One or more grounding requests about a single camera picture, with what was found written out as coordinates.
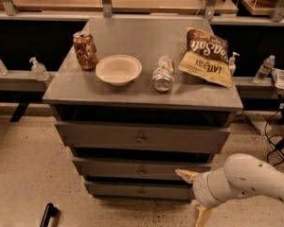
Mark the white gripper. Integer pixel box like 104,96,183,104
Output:
175,169,222,227

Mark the grey drawer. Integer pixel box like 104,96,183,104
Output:
84,182,195,201
56,121,230,153
73,157,211,181

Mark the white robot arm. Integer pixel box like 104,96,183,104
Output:
175,153,284,227

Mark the grey bottom drawer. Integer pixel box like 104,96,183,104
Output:
84,182,195,201

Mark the grey drawer cabinet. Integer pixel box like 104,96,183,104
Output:
42,17,243,203

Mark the grey top drawer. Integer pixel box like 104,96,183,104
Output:
56,121,230,153

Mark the silver can lying down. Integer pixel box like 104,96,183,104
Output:
152,55,174,92

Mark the white pump bottle right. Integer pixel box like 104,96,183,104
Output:
229,52,240,76

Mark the brown yellow chip bag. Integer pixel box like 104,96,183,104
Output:
179,27,232,88

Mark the folded paper packet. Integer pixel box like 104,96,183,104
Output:
272,68,284,90

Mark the clear water bottle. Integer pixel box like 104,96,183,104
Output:
254,55,275,83

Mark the white paper bowl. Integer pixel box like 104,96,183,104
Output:
96,55,142,86

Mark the black object bottom left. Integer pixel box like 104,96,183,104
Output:
40,202,58,227

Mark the brown soda can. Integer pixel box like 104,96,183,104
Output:
73,30,98,70

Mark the wooden shelf rack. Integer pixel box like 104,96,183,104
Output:
0,0,204,17

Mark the sanitizer pump bottle left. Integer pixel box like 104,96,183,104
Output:
29,57,49,81

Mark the black cable on floor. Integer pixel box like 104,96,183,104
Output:
263,102,284,169

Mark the grey bench rail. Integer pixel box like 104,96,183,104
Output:
0,70,57,93

